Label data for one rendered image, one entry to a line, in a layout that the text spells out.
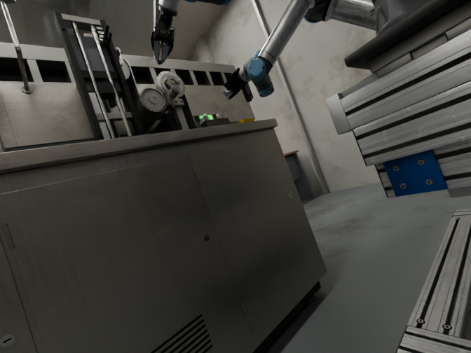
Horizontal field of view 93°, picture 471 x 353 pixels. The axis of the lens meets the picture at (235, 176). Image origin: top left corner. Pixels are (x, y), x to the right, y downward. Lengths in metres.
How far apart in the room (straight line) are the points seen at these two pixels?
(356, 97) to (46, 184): 0.75
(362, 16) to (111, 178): 1.10
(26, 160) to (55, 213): 0.14
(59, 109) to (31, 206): 0.82
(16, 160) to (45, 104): 0.78
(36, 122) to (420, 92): 1.42
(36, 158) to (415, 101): 0.81
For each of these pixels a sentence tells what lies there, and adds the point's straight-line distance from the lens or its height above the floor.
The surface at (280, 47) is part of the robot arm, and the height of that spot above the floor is 1.10.
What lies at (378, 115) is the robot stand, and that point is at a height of 0.69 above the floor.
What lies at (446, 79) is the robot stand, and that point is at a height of 0.70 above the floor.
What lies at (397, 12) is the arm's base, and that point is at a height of 0.84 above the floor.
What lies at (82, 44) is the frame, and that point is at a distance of 1.10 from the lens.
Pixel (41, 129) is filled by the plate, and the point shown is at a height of 1.21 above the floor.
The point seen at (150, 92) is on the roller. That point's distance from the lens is 1.22.
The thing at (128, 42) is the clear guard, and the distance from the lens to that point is 1.77.
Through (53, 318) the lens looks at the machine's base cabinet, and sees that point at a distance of 0.71.
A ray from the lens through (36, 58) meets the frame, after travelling 1.60.
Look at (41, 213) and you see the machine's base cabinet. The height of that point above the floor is 0.75.
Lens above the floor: 0.66
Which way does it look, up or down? 2 degrees up
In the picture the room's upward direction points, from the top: 20 degrees counter-clockwise
